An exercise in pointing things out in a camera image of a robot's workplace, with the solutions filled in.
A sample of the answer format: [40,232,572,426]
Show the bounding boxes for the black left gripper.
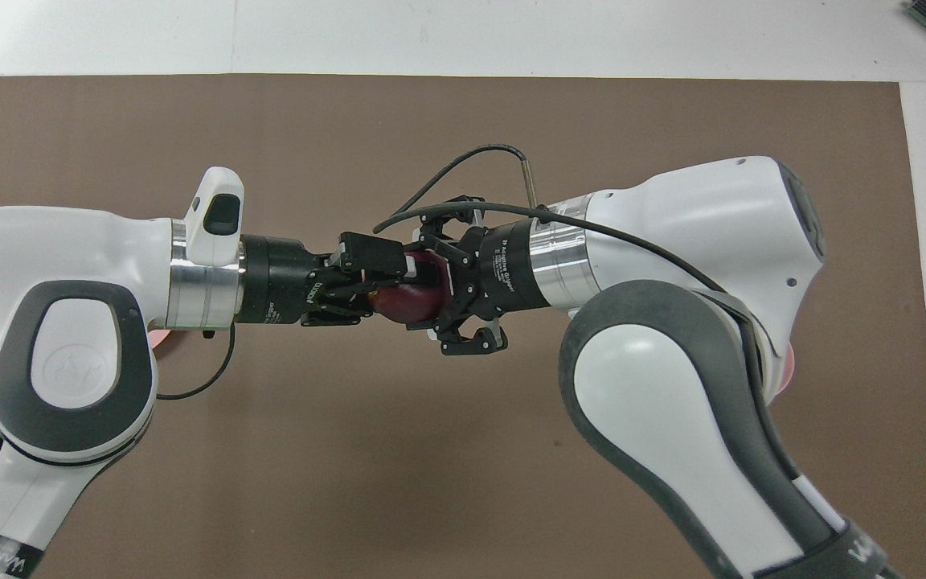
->
[234,232,408,327]

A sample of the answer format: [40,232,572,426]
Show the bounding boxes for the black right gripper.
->
[405,195,551,358]

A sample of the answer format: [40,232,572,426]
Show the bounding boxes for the dark red apple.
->
[371,251,453,325]

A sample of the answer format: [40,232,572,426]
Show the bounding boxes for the pink bowl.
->
[775,342,796,400]

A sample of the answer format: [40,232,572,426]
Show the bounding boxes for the brown paper table mat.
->
[0,74,926,579]

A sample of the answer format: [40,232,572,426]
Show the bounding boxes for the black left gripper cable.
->
[155,320,237,401]

